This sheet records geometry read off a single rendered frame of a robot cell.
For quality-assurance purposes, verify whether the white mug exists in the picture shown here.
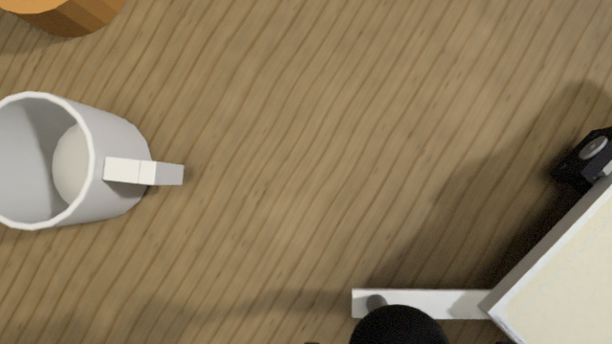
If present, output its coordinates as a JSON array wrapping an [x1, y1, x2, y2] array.
[[0, 91, 184, 230]]

